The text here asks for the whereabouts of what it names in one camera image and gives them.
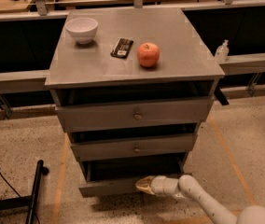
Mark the black snack bar wrapper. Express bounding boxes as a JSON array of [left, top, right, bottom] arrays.
[[110, 38, 133, 59]]

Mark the grey wooden drawer cabinet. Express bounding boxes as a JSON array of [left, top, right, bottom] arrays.
[[44, 7, 226, 185]]

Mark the grey metal railing beam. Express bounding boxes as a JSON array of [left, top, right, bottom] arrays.
[[0, 53, 265, 94]]

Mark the white ceramic bowl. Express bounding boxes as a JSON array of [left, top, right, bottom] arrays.
[[65, 18, 98, 44]]

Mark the red apple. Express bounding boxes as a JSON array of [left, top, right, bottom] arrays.
[[137, 42, 160, 68]]

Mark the black metal stand base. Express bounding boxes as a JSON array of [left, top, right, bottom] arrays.
[[0, 159, 50, 224]]

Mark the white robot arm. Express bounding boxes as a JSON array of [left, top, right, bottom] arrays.
[[135, 175, 265, 224]]

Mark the grey drawer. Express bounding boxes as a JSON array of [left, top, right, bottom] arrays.
[[57, 97, 213, 133], [79, 153, 188, 197], [71, 133, 197, 161]]

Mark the clear sanitizer pump bottle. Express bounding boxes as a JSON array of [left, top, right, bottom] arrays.
[[215, 39, 229, 63]]

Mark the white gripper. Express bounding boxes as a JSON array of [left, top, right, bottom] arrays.
[[135, 175, 180, 197]]

